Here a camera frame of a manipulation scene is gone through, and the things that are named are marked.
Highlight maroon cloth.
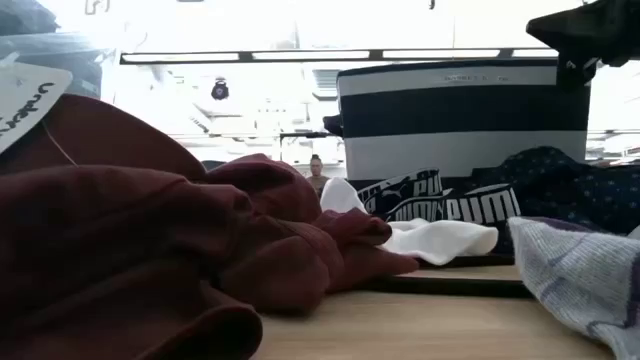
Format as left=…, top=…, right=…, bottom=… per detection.
left=0, top=93, right=420, bottom=360

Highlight black horizontal frame bar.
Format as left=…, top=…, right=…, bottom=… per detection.
left=118, top=47, right=560, bottom=66

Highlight navy white striped fabric basket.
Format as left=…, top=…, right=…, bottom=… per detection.
left=322, top=58, right=592, bottom=182

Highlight round black hanging camera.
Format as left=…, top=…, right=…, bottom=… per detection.
left=210, top=78, right=230, bottom=102

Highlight black cable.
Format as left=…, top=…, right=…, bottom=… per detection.
left=364, top=253, right=534, bottom=300

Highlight navy dotted cloth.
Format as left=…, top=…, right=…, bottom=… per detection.
left=469, top=145, right=640, bottom=254

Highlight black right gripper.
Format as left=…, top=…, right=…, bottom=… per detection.
left=526, top=0, right=640, bottom=90

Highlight white paper hang tag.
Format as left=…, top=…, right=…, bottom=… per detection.
left=0, top=60, right=74, bottom=155

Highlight grey knit cloth purple stripes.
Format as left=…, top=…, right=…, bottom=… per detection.
left=507, top=215, right=640, bottom=360

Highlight white cloth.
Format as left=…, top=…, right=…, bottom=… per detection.
left=319, top=177, right=500, bottom=267

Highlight person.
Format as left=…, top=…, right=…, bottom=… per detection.
left=305, top=153, right=331, bottom=199

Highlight black Puma waistband underwear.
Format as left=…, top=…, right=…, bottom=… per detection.
left=355, top=168, right=522, bottom=225

